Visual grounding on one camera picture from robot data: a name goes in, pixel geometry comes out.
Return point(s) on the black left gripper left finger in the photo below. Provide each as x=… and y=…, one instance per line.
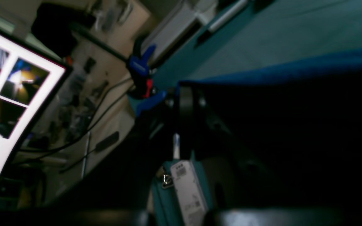
x=116, y=191

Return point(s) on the blue orange bottom clamp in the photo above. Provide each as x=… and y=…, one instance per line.
x=142, y=77

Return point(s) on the metal carabiner keys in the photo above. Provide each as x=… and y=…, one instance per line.
x=167, y=181

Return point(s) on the black phone device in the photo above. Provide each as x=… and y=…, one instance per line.
x=107, y=142

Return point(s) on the white black marker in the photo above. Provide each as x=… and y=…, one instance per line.
x=228, y=15

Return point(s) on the computer monitor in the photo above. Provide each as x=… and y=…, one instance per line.
x=29, y=79

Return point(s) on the light blue table cloth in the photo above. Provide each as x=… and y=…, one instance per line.
x=268, y=33

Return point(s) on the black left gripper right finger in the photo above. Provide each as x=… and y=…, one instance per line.
x=285, y=157

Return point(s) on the blue t-shirt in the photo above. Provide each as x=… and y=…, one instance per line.
x=336, y=72

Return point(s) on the clear blister pack with label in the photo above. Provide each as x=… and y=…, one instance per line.
x=190, y=196

